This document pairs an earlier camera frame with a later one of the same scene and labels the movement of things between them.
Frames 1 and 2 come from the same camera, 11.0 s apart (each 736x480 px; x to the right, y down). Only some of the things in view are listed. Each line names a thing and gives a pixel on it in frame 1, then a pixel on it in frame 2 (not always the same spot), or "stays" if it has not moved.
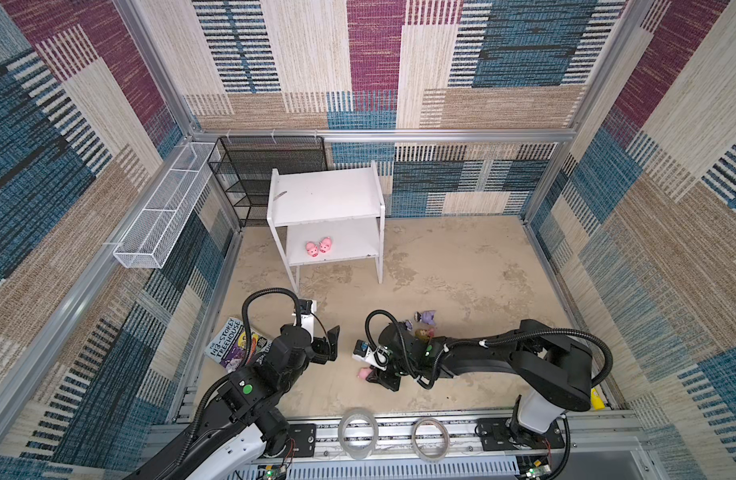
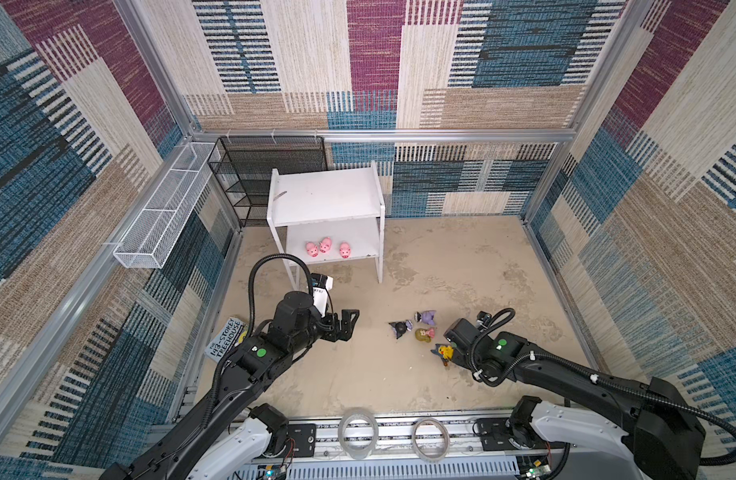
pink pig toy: (312, 249) stays
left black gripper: (321, 354) to (331, 333)
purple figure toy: (427, 316) stays
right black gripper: (381, 377) to (458, 358)
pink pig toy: (364, 372) to (345, 250)
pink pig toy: (325, 244) stays
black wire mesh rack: (245, 164) stays
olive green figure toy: (422, 334) stays
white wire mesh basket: (148, 239) stays
